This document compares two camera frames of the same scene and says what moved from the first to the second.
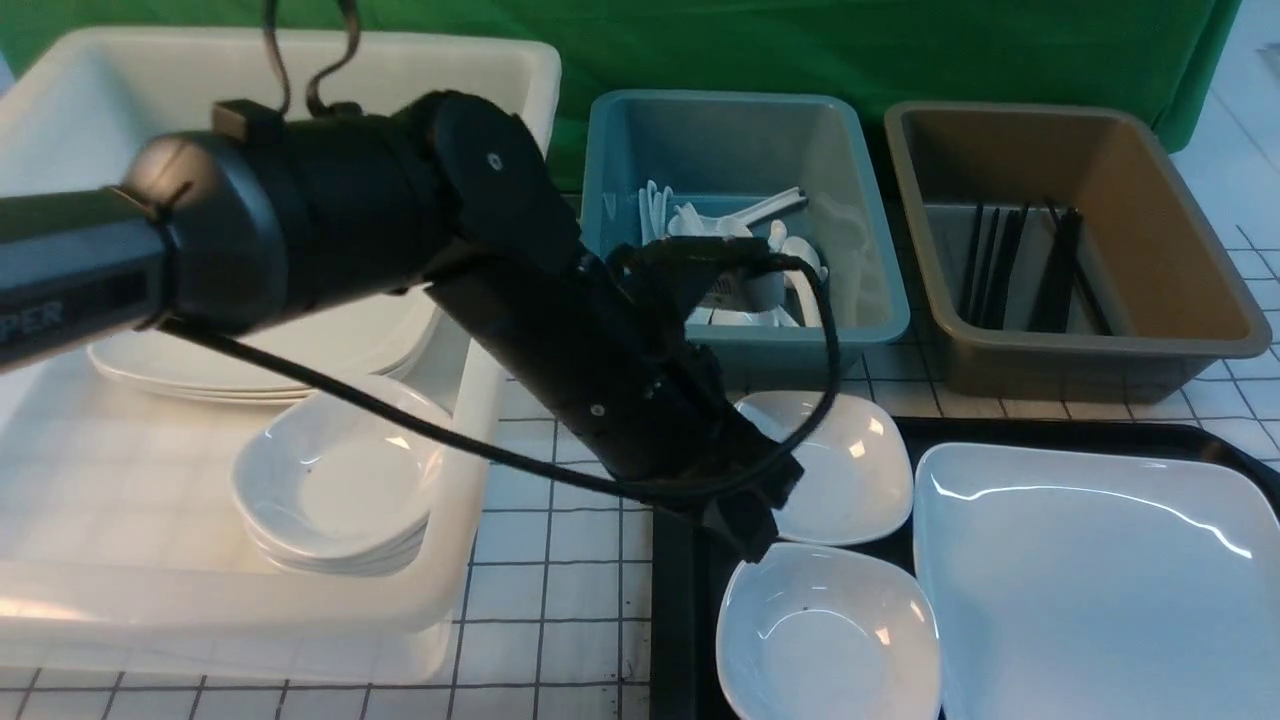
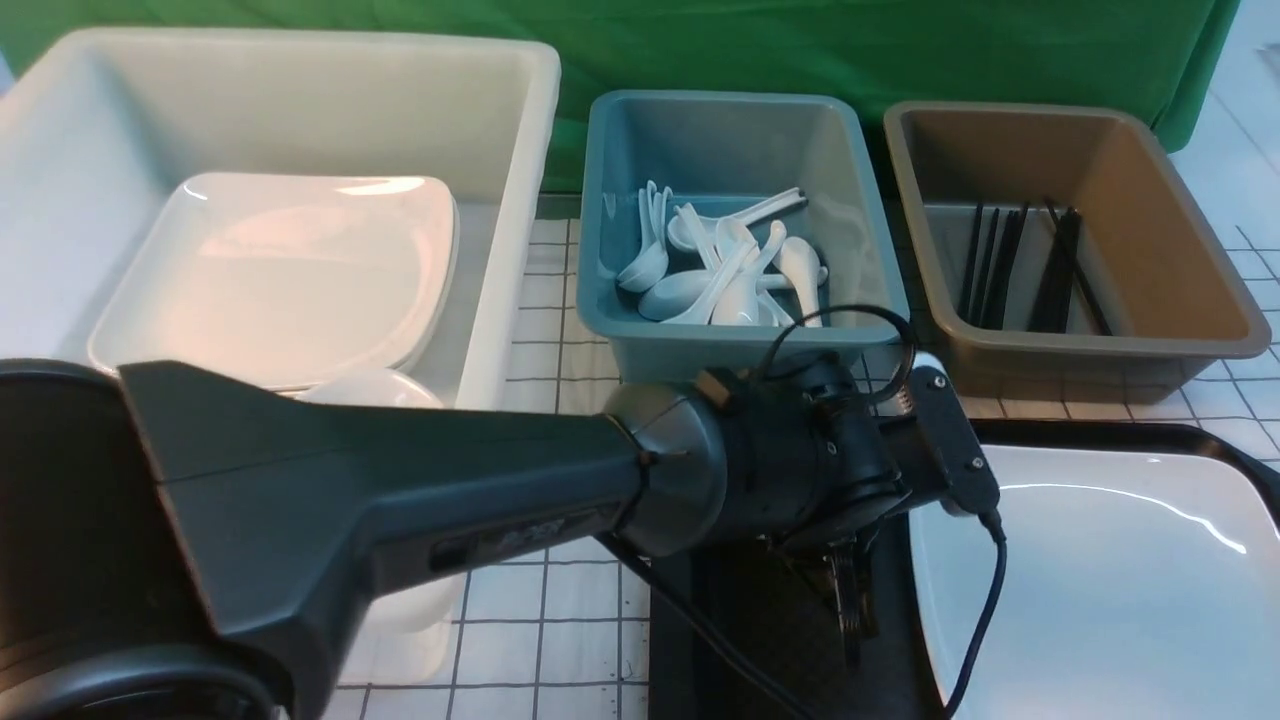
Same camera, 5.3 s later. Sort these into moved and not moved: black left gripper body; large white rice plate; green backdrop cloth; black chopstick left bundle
Moved: black left gripper body
Not moved: green backdrop cloth; large white rice plate; black chopstick left bundle
